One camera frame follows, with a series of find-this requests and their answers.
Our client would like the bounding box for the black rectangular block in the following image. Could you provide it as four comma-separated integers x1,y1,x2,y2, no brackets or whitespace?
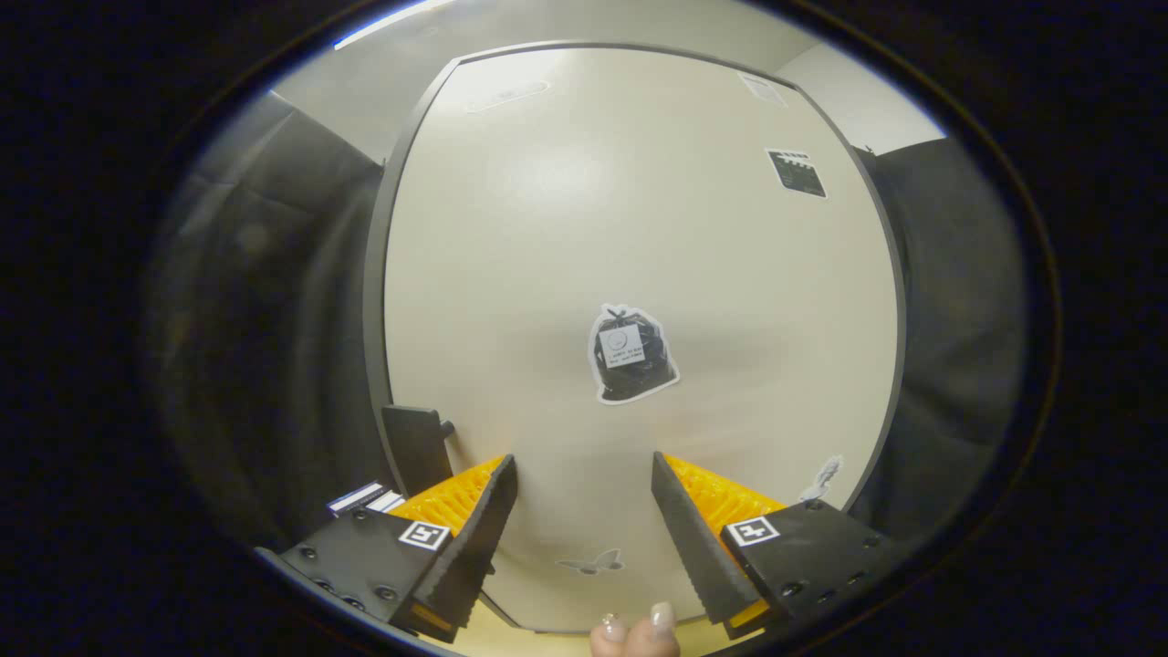
381,404,455,499

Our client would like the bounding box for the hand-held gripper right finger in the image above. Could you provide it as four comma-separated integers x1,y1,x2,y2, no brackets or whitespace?
651,451,901,641

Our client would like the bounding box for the small dark striped box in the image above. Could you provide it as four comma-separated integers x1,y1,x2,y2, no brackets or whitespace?
327,481,389,518

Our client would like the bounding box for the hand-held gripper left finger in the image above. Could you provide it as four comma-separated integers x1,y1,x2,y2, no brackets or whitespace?
274,454,519,644

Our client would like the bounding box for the white shoe cabinet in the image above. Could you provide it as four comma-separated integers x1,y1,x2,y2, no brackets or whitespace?
362,41,910,636

